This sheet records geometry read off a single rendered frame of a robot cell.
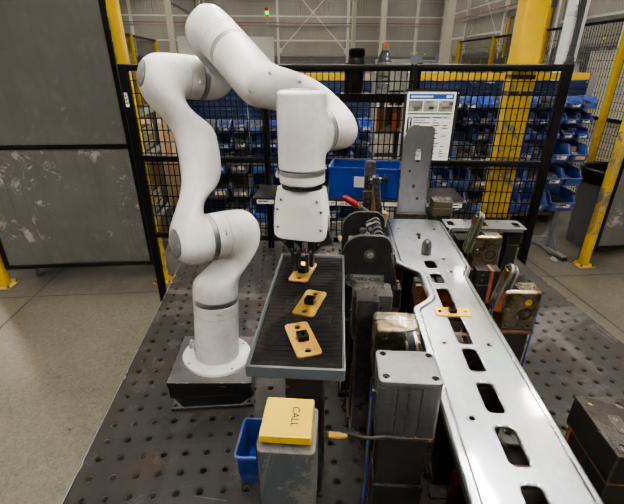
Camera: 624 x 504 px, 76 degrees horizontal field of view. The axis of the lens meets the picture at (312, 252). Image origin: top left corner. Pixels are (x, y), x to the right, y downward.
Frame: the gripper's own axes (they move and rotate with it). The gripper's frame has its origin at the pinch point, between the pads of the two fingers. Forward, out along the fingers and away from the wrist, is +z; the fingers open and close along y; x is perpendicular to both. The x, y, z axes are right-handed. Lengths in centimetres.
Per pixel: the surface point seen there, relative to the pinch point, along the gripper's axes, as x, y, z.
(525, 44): 130, 57, -43
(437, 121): 120, 26, -13
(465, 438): -18.8, 32.2, 18.9
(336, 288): -4.6, 7.8, 2.9
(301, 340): -22.2, 6.1, 2.3
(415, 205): 91, 21, 16
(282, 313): -15.2, 0.7, 2.8
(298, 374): -28.3, 7.5, 3.2
